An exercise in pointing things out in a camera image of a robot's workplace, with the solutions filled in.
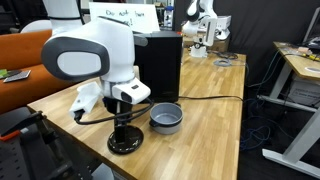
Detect wooden table white frame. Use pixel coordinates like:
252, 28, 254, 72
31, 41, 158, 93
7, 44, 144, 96
256, 41, 320, 179

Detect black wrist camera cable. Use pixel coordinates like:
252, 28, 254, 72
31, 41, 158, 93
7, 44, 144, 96
73, 98, 155, 126

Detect black coffee machine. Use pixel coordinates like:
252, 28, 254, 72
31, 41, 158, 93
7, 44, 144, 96
133, 30, 184, 104

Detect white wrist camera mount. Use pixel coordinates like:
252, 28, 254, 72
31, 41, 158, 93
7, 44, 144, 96
68, 81, 104, 120

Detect white bottle blue cap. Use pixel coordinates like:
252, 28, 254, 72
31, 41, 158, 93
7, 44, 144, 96
163, 5, 175, 28

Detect black perforated metal cart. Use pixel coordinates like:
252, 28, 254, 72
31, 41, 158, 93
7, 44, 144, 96
0, 106, 114, 180

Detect dark flat tablet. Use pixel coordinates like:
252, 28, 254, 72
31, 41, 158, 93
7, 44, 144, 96
3, 69, 32, 84

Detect black clamp orange handle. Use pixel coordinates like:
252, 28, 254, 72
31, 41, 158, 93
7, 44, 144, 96
0, 110, 48, 143

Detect white handwritten whiteboard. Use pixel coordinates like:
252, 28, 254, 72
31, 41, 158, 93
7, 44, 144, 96
88, 2, 161, 34

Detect white box under table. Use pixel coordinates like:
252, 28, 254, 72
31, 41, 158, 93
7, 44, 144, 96
288, 74, 320, 108

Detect black round pot lid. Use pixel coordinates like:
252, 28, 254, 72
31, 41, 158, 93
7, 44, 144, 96
107, 124, 145, 155

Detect small grey pot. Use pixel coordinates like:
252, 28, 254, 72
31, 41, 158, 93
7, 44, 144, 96
148, 102, 184, 135

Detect grey tape roll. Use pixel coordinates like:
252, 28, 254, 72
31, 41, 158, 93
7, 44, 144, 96
213, 58, 233, 68

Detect orange sofa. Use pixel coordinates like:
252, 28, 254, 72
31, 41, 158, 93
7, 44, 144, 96
0, 29, 78, 114

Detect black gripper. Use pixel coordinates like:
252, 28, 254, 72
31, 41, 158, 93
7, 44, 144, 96
103, 97, 134, 144

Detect tangled blue cables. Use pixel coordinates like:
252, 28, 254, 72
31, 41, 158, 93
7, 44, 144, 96
239, 49, 291, 153

